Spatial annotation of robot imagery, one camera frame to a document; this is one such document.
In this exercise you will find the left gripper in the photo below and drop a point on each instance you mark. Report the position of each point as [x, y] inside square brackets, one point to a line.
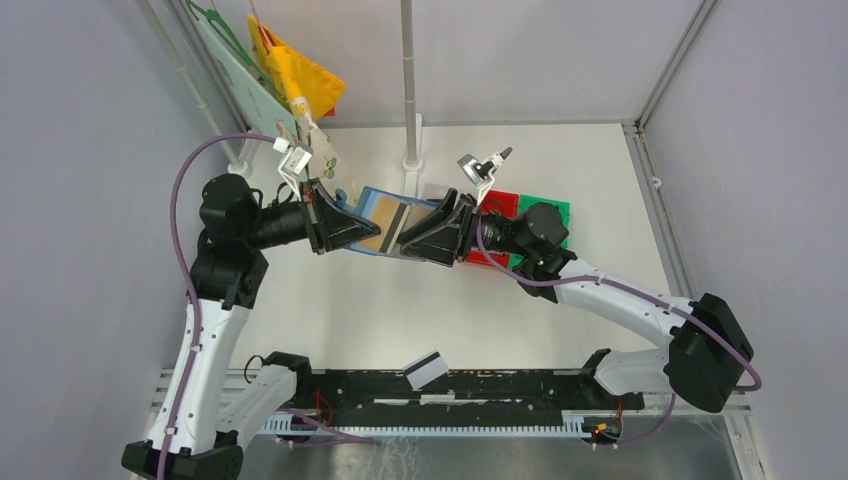
[329, 225]

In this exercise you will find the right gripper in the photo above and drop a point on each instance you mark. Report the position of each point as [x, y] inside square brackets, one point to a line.
[441, 245]

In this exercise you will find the blue card holder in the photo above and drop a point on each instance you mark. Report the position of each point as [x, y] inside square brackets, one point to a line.
[367, 200]

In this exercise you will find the gold card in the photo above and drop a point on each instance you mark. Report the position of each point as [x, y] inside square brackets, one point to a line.
[390, 215]

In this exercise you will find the white magnetic stripe card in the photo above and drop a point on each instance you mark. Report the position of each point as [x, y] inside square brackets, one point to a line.
[425, 370]

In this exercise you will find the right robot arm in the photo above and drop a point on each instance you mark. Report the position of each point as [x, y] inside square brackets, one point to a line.
[699, 351]

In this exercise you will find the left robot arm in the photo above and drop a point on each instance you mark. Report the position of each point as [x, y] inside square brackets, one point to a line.
[195, 435]

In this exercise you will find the white plastic bin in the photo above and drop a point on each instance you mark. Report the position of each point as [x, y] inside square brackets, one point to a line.
[433, 192]

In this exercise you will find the cream patterned cloth bag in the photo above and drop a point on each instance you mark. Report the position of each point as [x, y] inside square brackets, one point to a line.
[327, 165]

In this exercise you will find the red plastic bin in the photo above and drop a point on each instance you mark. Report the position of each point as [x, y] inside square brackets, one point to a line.
[497, 206]

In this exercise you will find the metal pole with white base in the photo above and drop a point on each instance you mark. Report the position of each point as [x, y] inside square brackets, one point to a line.
[412, 164]

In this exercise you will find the green plastic bin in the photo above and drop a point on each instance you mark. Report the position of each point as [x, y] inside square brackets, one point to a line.
[538, 236]

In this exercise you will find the light green hanging board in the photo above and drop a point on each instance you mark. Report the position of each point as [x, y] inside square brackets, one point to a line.
[263, 112]

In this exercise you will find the yellow cloth bag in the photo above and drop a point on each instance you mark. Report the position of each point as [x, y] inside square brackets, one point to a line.
[306, 88]

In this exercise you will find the green hanger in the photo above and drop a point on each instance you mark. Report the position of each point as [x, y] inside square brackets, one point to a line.
[221, 28]

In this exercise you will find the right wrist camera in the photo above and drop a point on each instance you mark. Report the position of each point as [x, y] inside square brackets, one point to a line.
[481, 173]

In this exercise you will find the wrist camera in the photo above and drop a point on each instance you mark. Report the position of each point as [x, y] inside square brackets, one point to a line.
[293, 164]
[481, 173]

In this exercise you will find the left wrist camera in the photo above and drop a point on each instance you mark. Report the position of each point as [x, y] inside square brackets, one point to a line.
[293, 164]

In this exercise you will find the left white stand post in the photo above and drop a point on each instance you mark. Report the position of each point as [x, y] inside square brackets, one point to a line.
[179, 35]

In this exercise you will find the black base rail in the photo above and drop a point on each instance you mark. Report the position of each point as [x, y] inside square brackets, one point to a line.
[459, 398]

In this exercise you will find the white cable duct strip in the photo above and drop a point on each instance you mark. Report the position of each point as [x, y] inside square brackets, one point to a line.
[283, 425]

